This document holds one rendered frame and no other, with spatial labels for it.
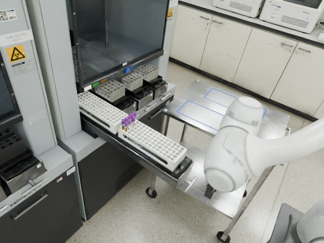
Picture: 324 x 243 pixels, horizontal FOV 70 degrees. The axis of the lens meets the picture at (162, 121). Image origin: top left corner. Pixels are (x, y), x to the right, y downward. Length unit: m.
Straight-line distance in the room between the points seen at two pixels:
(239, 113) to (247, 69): 2.53
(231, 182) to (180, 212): 1.28
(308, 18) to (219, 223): 2.17
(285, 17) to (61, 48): 2.45
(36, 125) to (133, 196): 1.02
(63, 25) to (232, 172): 0.73
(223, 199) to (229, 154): 1.07
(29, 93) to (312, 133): 0.86
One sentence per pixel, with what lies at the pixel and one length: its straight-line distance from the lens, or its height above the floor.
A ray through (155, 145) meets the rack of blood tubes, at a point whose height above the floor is 0.85.
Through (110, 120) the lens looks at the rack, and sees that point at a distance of 1.07.
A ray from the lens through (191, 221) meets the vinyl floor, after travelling 1.79.
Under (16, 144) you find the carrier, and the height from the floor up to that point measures 0.87.
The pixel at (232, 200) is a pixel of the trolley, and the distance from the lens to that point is 1.63.
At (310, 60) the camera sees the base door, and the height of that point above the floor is 0.68.
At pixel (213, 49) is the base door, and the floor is 0.42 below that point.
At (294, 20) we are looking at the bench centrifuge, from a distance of 2.97.
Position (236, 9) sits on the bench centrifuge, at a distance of 3.09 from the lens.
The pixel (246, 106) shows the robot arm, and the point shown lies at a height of 1.21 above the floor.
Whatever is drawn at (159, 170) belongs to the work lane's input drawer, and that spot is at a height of 0.80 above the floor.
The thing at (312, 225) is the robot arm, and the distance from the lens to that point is 0.96.
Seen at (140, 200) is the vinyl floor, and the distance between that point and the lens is 1.81.
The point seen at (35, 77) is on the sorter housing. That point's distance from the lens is 0.93.
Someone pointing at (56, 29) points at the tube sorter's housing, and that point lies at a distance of 0.92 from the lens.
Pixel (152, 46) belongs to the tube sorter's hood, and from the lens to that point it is 1.34.
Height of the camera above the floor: 1.54
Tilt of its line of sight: 39 degrees down
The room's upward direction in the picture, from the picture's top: 9 degrees clockwise
